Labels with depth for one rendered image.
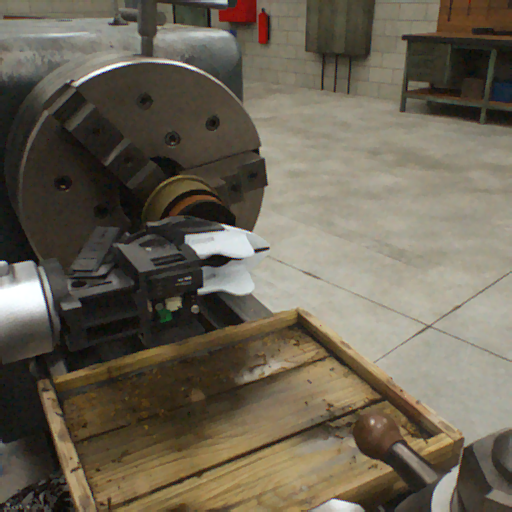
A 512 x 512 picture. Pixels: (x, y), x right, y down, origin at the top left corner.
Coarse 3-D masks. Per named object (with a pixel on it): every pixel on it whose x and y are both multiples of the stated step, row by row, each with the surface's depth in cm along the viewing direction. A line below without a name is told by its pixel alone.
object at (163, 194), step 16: (176, 176) 61; (192, 176) 62; (160, 192) 60; (176, 192) 59; (192, 192) 59; (208, 192) 60; (144, 208) 61; (160, 208) 59; (176, 208) 58; (192, 208) 57; (208, 208) 58; (224, 208) 59; (144, 224) 61
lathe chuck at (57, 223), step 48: (48, 96) 63; (96, 96) 62; (144, 96) 65; (192, 96) 68; (48, 144) 62; (144, 144) 67; (192, 144) 70; (240, 144) 73; (48, 192) 64; (96, 192) 66; (48, 240) 66
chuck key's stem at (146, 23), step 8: (144, 0) 64; (152, 0) 65; (144, 8) 65; (152, 8) 65; (144, 16) 65; (152, 16) 65; (144, 24) 65; (152, 24) 66; (144, 32) 66; (152, 32) 66; (144, 40) 66; (152, 40) 67; (144, 48) 67; (152, 48) 67; (144, 56) 67; (152, 56) 68
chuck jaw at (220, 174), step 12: (240, 156) 73; (252, 156) 72; (192, 168) 71; (204, 168) 70; (216, 168) 70; (228, 168) 69; (240, 168) 70; (252, 168) 71; (264, 168) 72; (204, 180) 67; (216, 180) 66; (228, 180) 68; (240, 180) 68; (252, 180) 72; (264, 180) 72; (216, 192) 65; (228, 192) 68; (240, 192) 69; (228, 204) 66
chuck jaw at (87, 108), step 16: (64, 96) 62; (80, 96) 62; (48, 112) 62; (64, 112) 62; (80, 112) 60; (96, 112) 59; (80, 128) 59; (96, 128) 60; (112, 128) 61; (96, 144) 60; (112, 144) 61; (128, 144) 60; (112, 160) 60; (128, 160) 61; (144, 160) 62; (128, 176) 61; (144, 176) 60; (160, 176) 61; (144, 192) 61
